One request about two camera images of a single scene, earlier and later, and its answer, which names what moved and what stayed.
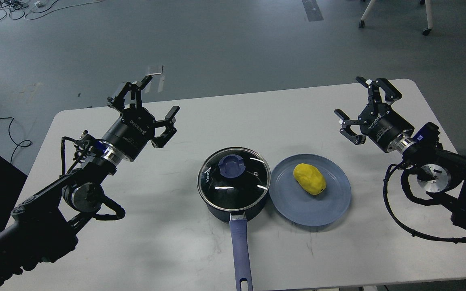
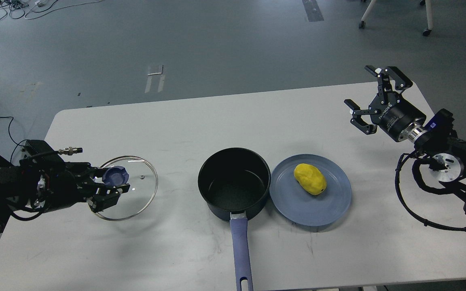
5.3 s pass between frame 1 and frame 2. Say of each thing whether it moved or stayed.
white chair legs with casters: stayed
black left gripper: moved
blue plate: stayed
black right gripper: moved
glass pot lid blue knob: moved
